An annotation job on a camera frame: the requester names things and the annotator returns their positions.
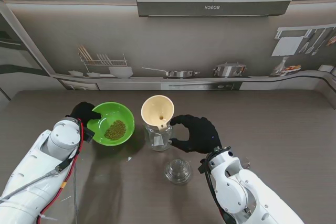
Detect grey braided left arm cable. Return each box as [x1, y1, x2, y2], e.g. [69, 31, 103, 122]
[0, 158, 79, 224]

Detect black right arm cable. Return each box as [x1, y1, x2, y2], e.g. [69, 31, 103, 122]
[204, 153, 234, 224]

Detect beige plastic funnel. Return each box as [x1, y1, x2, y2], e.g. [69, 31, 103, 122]
[141, 94, 175, 132]

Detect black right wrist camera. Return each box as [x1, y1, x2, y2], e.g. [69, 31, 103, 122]
[198, 157, 211, 174]

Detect clear glass jar lid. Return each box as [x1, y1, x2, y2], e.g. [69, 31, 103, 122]
[164, 158, 193, 185]

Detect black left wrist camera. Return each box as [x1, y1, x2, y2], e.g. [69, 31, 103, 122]
[83, 126, 95, 143]

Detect green plastic bowl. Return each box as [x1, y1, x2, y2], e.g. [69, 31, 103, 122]
[86, 102, 136, 146]

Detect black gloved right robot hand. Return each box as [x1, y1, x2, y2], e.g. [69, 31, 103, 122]
[169, 114, 223, 154]

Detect clear glass jar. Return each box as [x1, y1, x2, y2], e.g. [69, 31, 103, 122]
[143, 123, 174, 152]

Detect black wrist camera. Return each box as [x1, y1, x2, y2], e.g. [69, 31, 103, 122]
[198, 157, 211, 174]
[83, 126, 95, 143]

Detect mung beans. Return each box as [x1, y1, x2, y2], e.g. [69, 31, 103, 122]
[104, 120, 127, 140]

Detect red left arm cable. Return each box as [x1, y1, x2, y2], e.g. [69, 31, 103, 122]
[39, 121, 86, 217]

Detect printed kitchen scene backdrop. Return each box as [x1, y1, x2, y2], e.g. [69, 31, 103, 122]
[0, 0, 336, 109]

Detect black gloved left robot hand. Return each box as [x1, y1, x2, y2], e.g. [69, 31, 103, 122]
[65, 101, 102, 127]

